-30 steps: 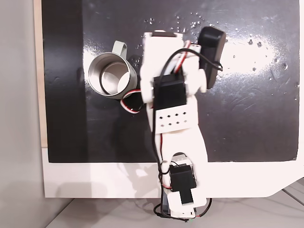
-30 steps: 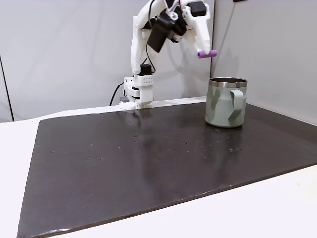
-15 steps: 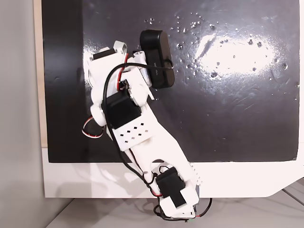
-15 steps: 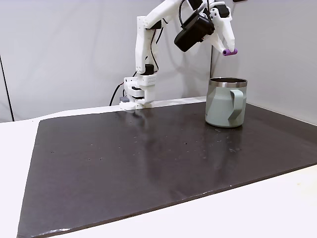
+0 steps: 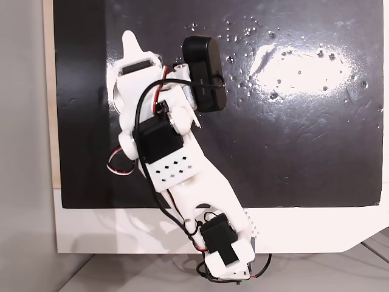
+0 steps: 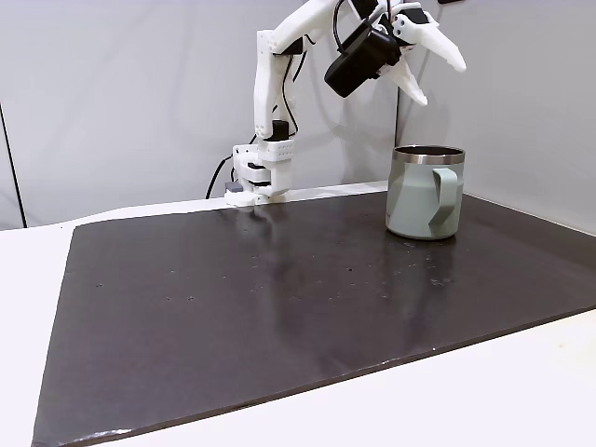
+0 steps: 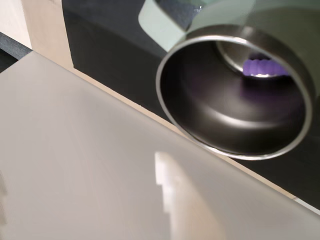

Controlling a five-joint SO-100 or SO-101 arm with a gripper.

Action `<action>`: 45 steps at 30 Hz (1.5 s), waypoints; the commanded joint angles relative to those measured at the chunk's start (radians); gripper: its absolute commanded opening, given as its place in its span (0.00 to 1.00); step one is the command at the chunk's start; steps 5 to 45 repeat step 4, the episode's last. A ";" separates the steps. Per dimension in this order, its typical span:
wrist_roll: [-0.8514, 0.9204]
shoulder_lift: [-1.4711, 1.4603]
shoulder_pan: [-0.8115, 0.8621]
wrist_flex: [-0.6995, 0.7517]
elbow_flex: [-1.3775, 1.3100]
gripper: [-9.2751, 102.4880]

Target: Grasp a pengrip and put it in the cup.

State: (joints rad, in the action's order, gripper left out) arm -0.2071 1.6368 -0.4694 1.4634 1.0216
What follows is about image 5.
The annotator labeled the red white black servo cable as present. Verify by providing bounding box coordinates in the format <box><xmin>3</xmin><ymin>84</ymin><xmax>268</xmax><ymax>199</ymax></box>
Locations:
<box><xmin>106</xmin><ymin>145</ymin><xmax>137</xmax><ymax>176</ymax></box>

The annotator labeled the black oval camera box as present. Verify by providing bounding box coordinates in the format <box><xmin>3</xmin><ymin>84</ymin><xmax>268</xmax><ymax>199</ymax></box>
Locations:
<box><xmin>182</xmin><ymin>35</ymin><xmax>229</xmax><ymax>113</ymax></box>

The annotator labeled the black power cable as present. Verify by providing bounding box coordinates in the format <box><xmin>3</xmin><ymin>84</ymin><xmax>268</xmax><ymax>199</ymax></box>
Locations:
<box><xmin>196</xmin><ymin>252</ymin><xmax>273</xmax><ymax>283</ymax></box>

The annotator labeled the black glossy mat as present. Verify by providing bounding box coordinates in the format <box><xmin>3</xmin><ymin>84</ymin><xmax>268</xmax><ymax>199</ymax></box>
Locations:
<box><xmin>53</xmin><ymin>0</ymin><xmax>384</xmax><ymax>210</ymax></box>

